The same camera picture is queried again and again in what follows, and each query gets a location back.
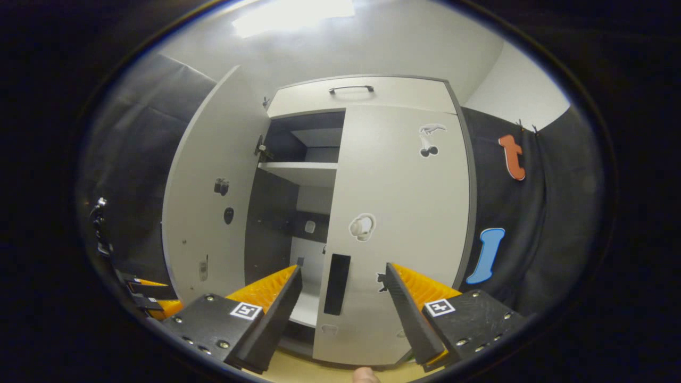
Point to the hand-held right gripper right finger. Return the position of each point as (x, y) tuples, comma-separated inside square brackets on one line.
[(412, 319)]

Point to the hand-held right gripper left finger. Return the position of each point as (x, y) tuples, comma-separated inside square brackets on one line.
[(271, 324)]

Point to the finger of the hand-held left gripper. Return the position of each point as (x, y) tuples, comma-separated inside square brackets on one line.
[(154, 291), (146, 304)]

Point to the white and grey cabinet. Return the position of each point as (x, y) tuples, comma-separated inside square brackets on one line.
[(271, 223)]

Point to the white cabinet door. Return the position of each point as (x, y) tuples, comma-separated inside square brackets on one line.
[(213, 159), (399, 186)]

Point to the white cabinet shelf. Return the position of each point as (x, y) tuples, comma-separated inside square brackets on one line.
[(308, 173), (319, 137)]

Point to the metal door hinge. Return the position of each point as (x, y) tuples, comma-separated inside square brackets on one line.
[(262, 151)]

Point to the white cabinet drawer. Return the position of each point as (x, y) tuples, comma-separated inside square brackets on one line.
[(404, 98)]

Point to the ceiling light panel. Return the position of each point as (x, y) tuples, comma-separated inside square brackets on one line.
[(292, 16)]

